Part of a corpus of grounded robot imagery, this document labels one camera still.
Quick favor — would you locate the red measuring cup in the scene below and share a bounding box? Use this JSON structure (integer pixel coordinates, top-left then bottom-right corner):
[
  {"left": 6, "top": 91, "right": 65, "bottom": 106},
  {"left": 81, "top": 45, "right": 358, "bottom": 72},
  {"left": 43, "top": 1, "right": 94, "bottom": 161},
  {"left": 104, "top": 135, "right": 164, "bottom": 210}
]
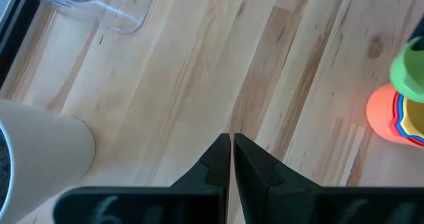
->
[{"left": 392, "top": 91, "right": 424, "bottom": 148}]

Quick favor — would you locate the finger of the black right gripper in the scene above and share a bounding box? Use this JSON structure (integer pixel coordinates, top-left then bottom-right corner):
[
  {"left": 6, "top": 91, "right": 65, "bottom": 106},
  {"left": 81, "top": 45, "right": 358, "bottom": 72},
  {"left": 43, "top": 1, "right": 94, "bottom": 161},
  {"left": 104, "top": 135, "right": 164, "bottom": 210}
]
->
[{"left": 409, "top": 17, "right": 424, "bottom": 51}]

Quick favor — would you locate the orange measuring cup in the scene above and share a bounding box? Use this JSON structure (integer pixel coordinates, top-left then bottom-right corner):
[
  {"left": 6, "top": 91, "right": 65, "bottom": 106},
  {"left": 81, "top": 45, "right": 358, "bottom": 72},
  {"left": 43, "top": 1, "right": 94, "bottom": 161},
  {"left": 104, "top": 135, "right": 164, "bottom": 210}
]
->
[{"left": 366, "top": 83, "right": 424, "bottom": 150}]

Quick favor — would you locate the yellow measuring cup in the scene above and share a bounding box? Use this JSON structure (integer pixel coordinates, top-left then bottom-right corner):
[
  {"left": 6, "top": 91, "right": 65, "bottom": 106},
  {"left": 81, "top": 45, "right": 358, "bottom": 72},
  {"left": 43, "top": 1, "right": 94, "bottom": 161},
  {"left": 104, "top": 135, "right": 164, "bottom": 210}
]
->
[{"left": 401, "top": 97, "right": 424, "bottom": 141}]

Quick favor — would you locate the green measuring cup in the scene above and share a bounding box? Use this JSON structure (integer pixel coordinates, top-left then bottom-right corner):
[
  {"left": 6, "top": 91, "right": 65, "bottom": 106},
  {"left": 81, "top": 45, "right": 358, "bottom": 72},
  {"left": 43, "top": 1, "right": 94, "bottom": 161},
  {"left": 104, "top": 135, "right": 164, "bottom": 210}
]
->
[{"left": 389, "top": 36, "right": 424, "bottom": 104}]

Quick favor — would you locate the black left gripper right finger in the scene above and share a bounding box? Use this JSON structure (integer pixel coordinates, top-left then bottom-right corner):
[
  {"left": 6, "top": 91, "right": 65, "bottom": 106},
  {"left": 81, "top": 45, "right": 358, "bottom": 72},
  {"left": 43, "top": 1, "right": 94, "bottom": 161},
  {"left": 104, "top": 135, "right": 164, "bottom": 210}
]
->
[{"left": 233, "top": 133, "right": 424, "bottom": 224}]

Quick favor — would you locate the clear plastic basket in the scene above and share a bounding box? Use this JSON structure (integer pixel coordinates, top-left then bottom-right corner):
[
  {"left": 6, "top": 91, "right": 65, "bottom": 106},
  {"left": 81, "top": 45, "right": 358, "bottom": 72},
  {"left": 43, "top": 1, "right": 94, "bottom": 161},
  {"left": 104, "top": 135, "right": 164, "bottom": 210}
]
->
[{"left": 15, "top": 0, "right": 158, "bottom": 36}]

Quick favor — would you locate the blue measuring cup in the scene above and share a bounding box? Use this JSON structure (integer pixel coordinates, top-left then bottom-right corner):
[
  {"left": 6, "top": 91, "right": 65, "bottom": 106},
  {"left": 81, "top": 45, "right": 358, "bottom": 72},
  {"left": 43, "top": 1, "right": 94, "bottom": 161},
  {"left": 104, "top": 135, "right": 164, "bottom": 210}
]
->
[{"left": 396, "top": 93, "right": 424, "bottom": 144}]

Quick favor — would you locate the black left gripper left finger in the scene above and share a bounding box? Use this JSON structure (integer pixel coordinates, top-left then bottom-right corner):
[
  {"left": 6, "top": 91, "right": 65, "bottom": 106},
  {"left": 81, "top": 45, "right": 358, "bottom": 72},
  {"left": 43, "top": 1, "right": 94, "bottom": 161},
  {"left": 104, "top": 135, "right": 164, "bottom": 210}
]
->
[{"left": 52, "top": 133, "right": 232, "bottom": 224}]

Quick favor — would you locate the white plant pot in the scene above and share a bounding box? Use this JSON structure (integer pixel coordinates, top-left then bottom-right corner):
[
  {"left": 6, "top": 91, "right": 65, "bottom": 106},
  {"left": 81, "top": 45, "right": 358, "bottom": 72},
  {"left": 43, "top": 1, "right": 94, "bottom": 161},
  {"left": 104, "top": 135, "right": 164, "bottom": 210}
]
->
[{"left": 0, "top": 99, "right": 97, "bottom": 224}]

